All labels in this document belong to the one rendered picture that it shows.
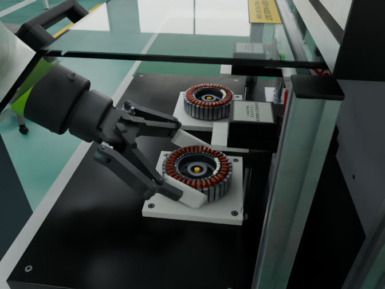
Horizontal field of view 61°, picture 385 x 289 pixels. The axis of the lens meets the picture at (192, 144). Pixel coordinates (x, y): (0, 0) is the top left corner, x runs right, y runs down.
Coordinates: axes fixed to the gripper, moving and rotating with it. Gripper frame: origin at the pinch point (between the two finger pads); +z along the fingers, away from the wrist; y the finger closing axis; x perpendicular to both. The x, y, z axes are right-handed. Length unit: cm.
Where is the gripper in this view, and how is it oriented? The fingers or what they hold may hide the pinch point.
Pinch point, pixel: (196, 171)
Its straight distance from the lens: 53.2
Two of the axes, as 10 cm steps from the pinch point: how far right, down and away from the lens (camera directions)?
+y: -1.3, 5.9, -7.9
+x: 4.9, -6.6, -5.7
